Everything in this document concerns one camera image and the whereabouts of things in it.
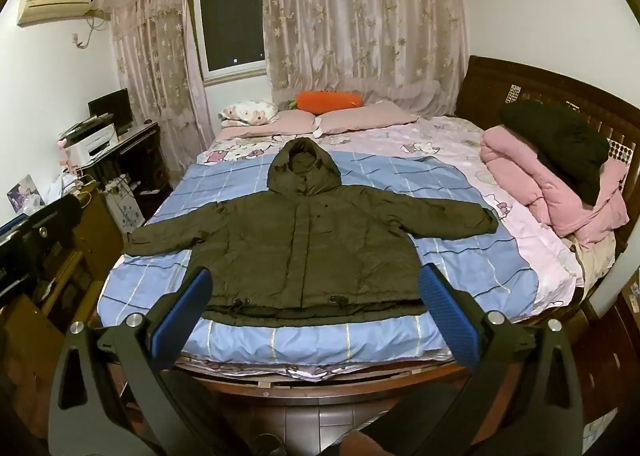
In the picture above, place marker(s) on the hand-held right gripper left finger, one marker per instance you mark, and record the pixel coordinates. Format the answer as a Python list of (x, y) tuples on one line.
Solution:
[(182, 316)]

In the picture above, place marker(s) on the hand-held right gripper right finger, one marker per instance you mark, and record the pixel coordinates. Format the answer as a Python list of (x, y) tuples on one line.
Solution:
[(450, 316)]

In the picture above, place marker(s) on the olive green hooded jacket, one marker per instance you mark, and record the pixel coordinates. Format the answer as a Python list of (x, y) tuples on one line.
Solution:
[(310, 246)]

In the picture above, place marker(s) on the wooden desk with clutter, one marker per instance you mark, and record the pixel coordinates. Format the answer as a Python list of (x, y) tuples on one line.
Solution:
[(97, 236)]

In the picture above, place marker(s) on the blue plaid blanket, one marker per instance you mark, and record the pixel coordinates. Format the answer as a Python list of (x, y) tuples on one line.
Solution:
[(450, 246)]

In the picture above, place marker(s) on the white printed bag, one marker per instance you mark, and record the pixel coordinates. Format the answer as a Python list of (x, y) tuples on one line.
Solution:
[(125, 208)]

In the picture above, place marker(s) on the white printer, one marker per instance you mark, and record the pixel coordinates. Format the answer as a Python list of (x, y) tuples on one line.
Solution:
[(92, 143)]

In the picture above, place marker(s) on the dark computer desk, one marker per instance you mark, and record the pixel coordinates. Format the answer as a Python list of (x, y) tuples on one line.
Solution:
[(145, 151)]

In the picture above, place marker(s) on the black computer monitor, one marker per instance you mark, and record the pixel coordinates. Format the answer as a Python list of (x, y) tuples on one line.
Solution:
[(112, 106)]

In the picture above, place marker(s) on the person's leg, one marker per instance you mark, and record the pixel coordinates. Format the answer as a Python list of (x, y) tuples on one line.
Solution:
[(372, 443)]

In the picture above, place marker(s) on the beige cloth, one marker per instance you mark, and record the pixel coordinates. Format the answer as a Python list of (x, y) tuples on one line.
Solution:
[(595, 256)]

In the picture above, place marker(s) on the pink quilt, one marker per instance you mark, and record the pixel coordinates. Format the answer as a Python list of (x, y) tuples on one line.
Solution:
[(520, 171)]

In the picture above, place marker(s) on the black garment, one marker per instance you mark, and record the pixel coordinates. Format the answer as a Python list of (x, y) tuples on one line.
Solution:
[(560, 141)]

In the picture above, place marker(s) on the pink floral lace curtain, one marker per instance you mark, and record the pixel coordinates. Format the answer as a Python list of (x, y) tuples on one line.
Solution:
[(150, 61), (360, 26)]

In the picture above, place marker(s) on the white floral pillow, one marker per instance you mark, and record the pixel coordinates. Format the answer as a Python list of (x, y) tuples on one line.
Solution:
[(247, 113)]

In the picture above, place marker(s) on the pink pillow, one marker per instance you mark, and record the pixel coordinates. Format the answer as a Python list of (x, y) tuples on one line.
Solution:
[(365, 116), (290, 122)]

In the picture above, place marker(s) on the orange carrot plush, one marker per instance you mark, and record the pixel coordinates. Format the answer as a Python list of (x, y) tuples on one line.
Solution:
[(325, 101)]

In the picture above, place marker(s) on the white framed window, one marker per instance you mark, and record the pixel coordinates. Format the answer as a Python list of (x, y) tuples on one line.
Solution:
[(230, 11)]

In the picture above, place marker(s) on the photo frame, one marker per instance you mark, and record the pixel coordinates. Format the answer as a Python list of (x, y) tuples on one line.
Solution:
[(21, 193)]

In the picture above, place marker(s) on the wall air conditioner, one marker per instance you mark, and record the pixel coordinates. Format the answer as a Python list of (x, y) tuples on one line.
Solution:
[(60, 6)]

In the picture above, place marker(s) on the dark wooden bed frame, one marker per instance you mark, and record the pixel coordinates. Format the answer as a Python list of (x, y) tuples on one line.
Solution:
[(500, 78)]

